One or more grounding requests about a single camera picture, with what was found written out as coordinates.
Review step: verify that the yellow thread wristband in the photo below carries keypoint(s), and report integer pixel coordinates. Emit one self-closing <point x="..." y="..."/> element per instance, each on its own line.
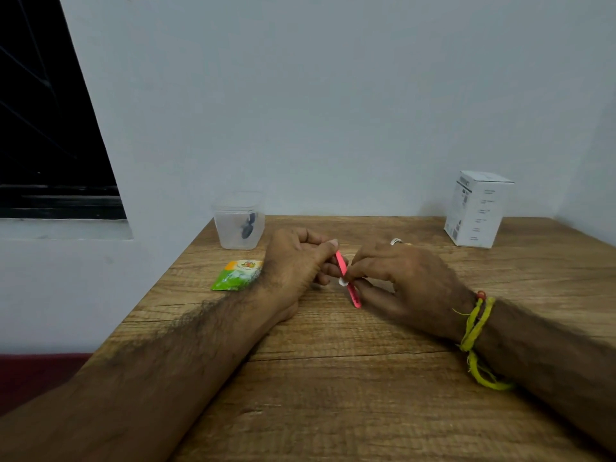
<point x="474" y="339"/>

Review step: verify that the person's right thumb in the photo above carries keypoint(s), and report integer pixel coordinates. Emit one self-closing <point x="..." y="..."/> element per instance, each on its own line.
<point x="373" y="299"/>

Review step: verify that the dark window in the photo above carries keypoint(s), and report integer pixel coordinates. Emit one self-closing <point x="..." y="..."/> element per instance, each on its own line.
<point x="53" y="110"/>

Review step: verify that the white cardboard box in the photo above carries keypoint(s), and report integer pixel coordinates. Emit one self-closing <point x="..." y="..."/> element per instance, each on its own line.
<point x="476" y="209"/>

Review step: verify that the clear plastic container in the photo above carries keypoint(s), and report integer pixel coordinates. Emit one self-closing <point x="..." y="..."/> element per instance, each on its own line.
<point x="239" y="221"/>

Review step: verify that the pink stick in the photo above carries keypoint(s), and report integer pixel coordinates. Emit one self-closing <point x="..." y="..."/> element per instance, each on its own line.
<point x="347" y="279"/>

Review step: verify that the dark object in container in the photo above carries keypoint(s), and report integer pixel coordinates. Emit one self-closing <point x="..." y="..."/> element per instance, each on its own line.
<point x="249" y="226"/>

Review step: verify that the person's right hand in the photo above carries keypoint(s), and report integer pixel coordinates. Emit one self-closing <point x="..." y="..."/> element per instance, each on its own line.
<point x="414" y="288"/>

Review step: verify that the person's left hand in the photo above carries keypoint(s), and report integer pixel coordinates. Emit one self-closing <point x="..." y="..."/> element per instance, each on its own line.
<point x="288" y="267"/>

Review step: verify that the person's right forearm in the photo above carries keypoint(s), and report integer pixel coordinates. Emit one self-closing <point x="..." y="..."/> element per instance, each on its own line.
<point x="553" y="360"/>

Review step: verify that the person's left thumb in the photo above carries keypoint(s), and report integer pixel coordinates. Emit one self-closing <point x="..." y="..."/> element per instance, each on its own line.
<point x="323" y="252"/>

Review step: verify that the person's left forearm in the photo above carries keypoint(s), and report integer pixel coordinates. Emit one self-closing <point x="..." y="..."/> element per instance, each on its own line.
<point x="139" y="380"/>

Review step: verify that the green and orange sachet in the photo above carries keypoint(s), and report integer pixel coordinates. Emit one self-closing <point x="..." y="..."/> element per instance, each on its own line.
<point x="236" y="275"/>

